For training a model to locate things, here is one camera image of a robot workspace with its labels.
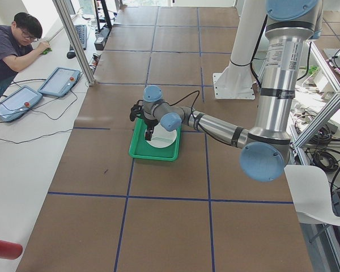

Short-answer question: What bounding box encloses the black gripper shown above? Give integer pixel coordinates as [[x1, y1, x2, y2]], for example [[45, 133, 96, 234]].
[[144, 118, 158, 141]]

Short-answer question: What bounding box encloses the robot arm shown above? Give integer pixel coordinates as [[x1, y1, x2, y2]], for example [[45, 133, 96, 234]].
[[139, 1, 322, 182]]

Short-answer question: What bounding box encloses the white round plate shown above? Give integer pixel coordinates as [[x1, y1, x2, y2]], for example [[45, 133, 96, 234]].
[[146, 124, 177, 148]]

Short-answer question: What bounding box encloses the green plastic tray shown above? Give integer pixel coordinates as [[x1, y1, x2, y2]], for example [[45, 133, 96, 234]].
[[129, 119, 181, 162]]

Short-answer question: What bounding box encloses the far blue teach pendant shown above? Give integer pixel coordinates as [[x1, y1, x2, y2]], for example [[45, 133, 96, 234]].
[[37, 67, 80, 97]]

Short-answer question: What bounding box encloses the blue teach pendant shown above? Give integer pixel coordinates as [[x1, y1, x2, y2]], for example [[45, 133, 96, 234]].
[[37, 67, 80, 97], [0, 86, 43, 122]]

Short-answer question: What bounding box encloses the black computer mouse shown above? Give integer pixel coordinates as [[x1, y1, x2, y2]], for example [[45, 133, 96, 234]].
[[66, 50, 77, 60]]

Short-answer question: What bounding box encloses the black keyboard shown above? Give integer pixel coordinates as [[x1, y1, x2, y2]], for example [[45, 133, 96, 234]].
[[74, 24, 87, 50]]

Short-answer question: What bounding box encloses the near blue teach pendant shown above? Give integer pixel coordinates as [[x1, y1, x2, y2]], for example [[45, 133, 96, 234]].
[[0, 86, 43, 122]]

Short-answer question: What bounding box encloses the seated man dark shirt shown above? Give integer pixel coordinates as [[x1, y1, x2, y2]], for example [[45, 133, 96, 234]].
[[0, 12, 50, 98]]

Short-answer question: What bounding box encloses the red cylinder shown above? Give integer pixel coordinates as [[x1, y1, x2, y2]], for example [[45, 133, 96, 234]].
[[0, 240, 23, 260]]

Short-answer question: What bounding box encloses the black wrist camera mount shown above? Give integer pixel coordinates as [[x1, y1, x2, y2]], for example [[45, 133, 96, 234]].
[[129, 100, 143, 122]]

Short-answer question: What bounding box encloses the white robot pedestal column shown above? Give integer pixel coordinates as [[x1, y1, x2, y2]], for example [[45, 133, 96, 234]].
[[213, 0, 266, 100]]

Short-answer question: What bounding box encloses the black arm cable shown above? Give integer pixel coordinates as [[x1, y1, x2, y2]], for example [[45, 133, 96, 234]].
[[169, 0, 269, 142]]

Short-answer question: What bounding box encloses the aluminium frame post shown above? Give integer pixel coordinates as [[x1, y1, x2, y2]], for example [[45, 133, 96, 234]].
[[52, 0, 95, 86]]

